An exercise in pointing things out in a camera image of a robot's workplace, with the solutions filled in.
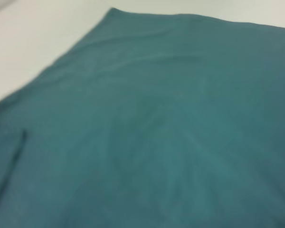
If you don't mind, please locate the teal blue shirt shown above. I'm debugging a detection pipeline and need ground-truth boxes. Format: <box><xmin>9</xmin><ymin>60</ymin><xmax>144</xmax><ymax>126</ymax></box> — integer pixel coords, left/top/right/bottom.
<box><xmin>0</xmin><ymin>7</ymin><xmax>285</xmax><ymax>228</ymax></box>

